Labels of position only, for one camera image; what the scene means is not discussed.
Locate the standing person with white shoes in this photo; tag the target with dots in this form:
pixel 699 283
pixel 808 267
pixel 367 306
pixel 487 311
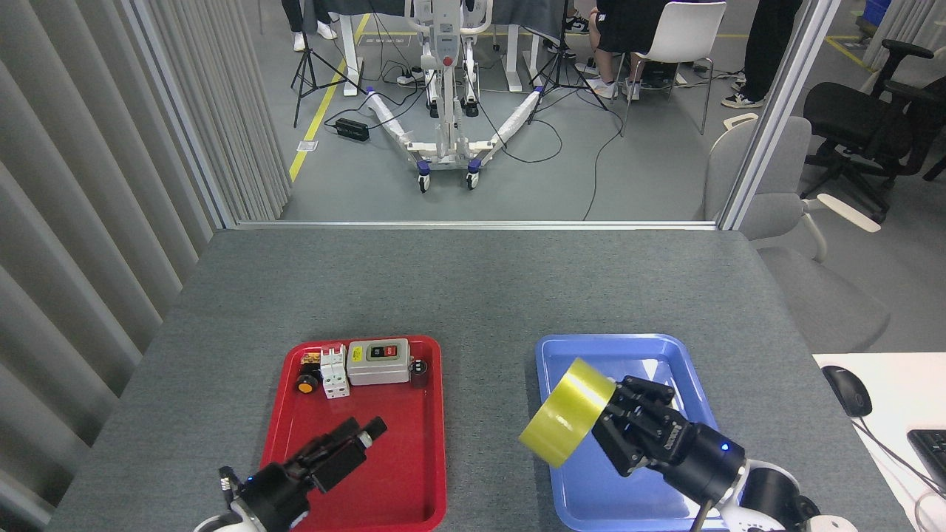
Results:
pixel 295 18

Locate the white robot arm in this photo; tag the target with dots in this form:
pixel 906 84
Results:
pixel 236 519
pixel 772 495

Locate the black keyboard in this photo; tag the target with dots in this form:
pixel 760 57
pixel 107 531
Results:
pixel 933 454

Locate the grey pleated curtain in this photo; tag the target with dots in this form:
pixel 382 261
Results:
pixel 74 185

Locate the black tripod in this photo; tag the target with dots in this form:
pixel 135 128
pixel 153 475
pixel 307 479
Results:
pixel 304 63
pixel 559 66

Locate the grey two-button switch box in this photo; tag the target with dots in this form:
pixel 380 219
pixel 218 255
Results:
pixel 378 366

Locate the black office chair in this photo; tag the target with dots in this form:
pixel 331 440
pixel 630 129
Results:
pixel 850 114

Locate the seated person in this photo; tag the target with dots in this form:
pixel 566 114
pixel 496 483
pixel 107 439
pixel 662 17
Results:
pixel 621 26

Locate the white circuit breaker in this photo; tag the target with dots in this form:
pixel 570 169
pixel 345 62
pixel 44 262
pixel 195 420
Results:
pixel 335 373

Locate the blue bin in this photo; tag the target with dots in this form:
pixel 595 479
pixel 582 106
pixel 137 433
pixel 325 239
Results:
pixel 877 11

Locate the blue plastic tray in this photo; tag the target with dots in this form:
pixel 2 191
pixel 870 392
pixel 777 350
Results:
pixel 584 488

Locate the white wheeled stand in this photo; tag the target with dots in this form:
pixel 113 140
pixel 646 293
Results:
pixel 446 89

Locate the silver post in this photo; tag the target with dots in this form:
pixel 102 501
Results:
pixel 776 118
pixel 181 118

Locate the white plastic chair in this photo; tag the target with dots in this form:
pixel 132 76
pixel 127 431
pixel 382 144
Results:
pixel 684 33

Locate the grey office chair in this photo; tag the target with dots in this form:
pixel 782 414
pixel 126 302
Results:
pixel 783 214

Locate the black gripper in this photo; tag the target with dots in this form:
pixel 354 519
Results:
pixel 702 462
pixel 281 495

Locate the white floor label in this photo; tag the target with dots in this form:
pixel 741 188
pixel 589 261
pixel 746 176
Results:
pixel 307 146

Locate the black power adapter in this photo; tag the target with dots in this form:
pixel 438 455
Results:
pixel 352 130

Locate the small yellow black part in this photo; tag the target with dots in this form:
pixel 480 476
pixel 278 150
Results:
pixel 310 359

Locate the black computer mouse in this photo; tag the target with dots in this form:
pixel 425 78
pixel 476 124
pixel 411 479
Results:
pixel 847 390

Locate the orange push button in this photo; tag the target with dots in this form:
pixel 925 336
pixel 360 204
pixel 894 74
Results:
pixel 306 384

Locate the standing person in black trousers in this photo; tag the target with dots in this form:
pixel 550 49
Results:
pixel 765 44

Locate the red plastic tray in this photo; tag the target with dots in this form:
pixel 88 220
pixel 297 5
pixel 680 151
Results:
pixel 414 458

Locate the small black cylinder knob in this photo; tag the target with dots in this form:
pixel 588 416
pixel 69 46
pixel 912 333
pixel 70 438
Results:
pixel 419 375

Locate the white desk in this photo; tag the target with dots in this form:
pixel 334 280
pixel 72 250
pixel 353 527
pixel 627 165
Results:
pixel 902 391

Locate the silver table rail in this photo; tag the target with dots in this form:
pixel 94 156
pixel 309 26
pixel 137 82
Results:
pixel 473 224

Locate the yellow tape roll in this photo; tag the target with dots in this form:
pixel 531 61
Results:
pixel 565 414

